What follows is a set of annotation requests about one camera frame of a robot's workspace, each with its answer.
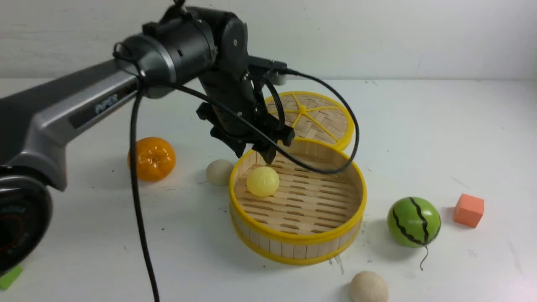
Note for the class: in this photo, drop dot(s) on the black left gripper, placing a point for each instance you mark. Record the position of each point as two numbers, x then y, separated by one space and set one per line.
249 105

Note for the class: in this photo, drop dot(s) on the yellow toy bun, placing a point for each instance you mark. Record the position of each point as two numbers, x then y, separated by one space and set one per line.
263 181

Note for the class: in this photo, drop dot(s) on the beige toy bun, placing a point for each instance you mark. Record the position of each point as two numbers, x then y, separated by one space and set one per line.
218 172

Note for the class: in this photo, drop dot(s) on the cream toy bun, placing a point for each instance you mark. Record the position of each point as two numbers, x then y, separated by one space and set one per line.
368 286

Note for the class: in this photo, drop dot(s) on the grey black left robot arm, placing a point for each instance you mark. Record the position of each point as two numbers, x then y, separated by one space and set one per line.
188 43

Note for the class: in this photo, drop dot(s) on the woven bamboo steamer lid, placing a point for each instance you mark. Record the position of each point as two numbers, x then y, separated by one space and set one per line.
315 116

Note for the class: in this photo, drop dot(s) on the bamboo steamer tray yellow rim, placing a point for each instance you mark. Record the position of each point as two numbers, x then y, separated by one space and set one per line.
311 217

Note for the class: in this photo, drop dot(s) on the orange toy tangerine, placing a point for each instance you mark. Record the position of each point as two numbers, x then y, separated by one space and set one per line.
155 159

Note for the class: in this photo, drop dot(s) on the green toy watermelon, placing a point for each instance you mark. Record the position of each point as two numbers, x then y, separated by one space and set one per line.
414 222

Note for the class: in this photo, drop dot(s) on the orange foam cube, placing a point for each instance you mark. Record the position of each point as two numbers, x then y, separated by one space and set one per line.
469 210

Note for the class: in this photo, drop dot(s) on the green foam block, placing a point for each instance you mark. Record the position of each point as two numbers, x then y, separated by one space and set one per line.
10 276

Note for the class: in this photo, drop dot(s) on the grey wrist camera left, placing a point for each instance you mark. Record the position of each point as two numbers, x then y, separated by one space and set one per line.
273 70

